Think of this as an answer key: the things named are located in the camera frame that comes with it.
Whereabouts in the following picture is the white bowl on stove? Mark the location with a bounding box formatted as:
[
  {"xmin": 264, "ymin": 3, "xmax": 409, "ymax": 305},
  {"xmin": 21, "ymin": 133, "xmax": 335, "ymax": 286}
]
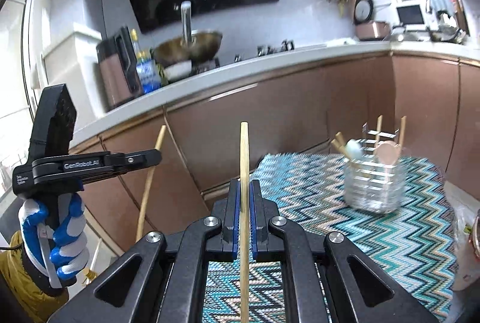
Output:
[{"xmin": 163, "ymin": 60, "xmax": 192, "ymax": 82}]

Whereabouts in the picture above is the white cabinet appliance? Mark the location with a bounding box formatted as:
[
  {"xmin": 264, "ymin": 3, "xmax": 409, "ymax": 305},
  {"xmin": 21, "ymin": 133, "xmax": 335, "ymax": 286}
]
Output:
[{"xmin": 43, "ymin": 22, "xmax": 109, "ymax": 131}]

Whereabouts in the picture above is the zigzag patterned table mat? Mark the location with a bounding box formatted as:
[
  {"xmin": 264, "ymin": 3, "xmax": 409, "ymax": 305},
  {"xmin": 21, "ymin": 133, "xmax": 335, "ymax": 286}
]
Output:
[{"xmin": 202, "ymin": 153, "xmax": 457, "ymax": 322}]

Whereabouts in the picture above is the black gas stove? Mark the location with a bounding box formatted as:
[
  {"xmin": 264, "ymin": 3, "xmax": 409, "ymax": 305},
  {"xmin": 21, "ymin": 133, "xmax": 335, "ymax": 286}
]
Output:
[{"xmin": 191, "ymin": 40, "xmax": 295, "ymax": 75}]

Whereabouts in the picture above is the blue label bottle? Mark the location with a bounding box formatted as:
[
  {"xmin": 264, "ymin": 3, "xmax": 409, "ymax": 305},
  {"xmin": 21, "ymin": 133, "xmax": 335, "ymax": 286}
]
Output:
[{"xmin": 130, "ymin": 29, "xmax": 161, "ymax": 94}]

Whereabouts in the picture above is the bamboo chopstick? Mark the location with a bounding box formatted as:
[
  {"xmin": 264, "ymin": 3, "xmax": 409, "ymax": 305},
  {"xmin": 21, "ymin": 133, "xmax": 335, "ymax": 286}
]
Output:
[
  {"xmin": 374, "ymin": 115, "xmax": 383, "ymax": 148},
  {"xmin": 330, "ymin": 131, "xmax": 352, "ymax": 160},
  {"xmin": 398, "ymin": 116, "xmax": 407, "ymax": 148},
  {"xmin": 136, "ymin": 125, "xmax": 167, "ymax": 242},
  {"xmin": 240, "ymin": 121, "xmax": 250, "ymax": 323}
]

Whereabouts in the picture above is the copper electric kettle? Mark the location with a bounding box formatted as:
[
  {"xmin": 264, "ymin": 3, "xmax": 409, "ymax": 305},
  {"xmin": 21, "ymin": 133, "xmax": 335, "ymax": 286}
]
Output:
[{"xmin": 96, "ymin": 26, "xmax": 144, "ymax": 110}]

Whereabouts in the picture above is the pink ceramic spoon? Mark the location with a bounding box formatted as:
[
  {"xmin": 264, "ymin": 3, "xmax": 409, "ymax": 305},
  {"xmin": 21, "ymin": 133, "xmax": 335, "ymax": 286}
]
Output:
[{"xmin": 374, "ymin": 140, "xmax": 401, "ymax": 166}]

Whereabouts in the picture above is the white ceramic spoon long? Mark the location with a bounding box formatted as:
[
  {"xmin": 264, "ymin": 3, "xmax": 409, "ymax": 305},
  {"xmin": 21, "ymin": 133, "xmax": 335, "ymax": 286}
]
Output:
[{"xmin": 345, "ymin": 139, "xmax": 364, "ymax": 160}]

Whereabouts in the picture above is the wire utensil holder basket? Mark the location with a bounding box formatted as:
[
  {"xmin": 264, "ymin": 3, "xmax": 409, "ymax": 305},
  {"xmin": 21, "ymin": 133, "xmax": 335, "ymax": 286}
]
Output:
[{"xmin": 343, "ymin": 122, "xmax": 407, "ymax": 213}]

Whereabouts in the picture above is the white microwave oven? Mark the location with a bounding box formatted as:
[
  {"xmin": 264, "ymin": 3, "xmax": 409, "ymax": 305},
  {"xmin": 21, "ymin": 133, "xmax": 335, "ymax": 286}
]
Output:
[{"xmin": 396, "ymin": 0, "xmax": 428, "ymax": 31}]

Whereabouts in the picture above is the brass wok with handle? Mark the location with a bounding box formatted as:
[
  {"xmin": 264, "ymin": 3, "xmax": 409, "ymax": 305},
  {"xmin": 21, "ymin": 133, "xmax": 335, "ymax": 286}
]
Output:
[{"xmin": 151, "ymin": 1, "xmax": 223, "ymax": 67}]

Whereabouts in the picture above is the yellow jacket sleeve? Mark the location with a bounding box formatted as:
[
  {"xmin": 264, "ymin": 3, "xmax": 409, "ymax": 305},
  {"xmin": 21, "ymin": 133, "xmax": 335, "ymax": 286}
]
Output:
[{"xmin": 1, "ymin": 247, "xmax": 69, "ymax": 323}]

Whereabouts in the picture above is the pink rice cooker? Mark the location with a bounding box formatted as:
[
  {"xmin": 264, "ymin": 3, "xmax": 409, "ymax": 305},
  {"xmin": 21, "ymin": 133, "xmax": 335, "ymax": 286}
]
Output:
[{"xmin": 352, "ymin": 0, "xmax": 391, "ymax": 41}]

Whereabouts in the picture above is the blue white gloved left hand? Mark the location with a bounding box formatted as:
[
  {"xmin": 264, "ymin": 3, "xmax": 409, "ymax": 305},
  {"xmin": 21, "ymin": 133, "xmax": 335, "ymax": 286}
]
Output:
[{"xmin": 18, "ymin": 192, "xmax": 89, "ymax": 295}]

